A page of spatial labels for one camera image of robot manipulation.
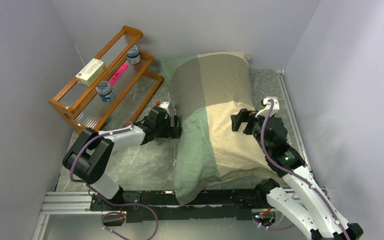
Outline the white cardboard box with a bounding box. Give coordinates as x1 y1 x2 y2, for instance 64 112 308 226
75 58 106 87

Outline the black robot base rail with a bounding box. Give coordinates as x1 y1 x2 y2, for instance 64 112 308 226
90 189 270 223

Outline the far blue white jar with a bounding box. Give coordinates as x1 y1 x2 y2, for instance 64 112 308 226
126 45 141 65

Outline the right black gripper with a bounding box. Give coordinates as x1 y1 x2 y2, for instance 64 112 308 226
231 108 273 154

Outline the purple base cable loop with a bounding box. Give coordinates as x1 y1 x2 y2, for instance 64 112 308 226
100 202 160 240

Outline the patchwork green beige pillowcase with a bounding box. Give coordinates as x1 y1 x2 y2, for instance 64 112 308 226
161 51 279 205

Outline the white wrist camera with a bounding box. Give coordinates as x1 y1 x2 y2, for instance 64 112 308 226
255 96 280 118
157 101 172 115

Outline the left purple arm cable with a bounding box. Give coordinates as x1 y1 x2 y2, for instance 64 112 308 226
69 121 135 183

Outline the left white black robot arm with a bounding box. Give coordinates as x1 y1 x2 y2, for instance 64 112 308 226
62 102 182 210

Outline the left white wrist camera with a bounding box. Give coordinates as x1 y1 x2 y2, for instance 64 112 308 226
157 101 172 115

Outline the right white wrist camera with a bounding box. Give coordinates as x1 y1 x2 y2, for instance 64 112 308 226
255 96 280 118

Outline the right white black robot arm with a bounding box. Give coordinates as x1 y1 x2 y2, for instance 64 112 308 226
230 108 364 240

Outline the near blue white jar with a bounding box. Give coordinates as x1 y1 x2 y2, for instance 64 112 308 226
95 80 115 102

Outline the blue white jar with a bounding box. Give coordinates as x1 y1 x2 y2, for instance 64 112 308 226
126 45 141 65
95 80 115 102

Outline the wooden tiered shelf rack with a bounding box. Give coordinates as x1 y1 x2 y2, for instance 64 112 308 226
49 25 164 134

